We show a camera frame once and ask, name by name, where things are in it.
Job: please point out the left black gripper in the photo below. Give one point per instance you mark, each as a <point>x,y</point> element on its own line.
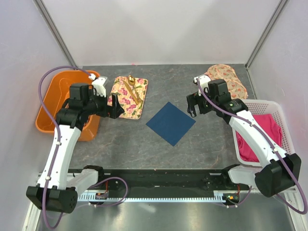
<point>117,110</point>

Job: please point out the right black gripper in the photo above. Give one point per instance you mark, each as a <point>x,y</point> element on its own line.
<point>194,99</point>

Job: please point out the gold knife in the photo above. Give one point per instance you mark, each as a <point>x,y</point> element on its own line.
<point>131,92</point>

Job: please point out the dark blue paper napkin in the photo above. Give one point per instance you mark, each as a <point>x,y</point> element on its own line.
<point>170,123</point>

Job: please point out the gold spoon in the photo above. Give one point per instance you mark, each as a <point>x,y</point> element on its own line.
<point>131,80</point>

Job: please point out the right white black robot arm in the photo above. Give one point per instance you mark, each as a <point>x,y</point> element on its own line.
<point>280,170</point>

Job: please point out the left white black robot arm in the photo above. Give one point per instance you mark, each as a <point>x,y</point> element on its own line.
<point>53,191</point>

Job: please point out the floral rectangular tray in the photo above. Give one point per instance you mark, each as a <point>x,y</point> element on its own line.
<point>132,110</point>

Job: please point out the orange plastic basin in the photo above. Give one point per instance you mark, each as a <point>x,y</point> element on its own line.
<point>55,96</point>

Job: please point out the white perforated plastic basket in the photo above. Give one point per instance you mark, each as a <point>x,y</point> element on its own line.
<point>262,107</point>

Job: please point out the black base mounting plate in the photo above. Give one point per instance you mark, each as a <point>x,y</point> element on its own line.
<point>174,183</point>

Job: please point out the pink cloth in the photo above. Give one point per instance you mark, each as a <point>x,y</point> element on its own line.
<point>268,124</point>

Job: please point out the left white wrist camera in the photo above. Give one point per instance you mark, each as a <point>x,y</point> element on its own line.
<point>99,85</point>

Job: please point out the white slotted cable duct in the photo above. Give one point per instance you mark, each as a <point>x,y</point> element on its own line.
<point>99,198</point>

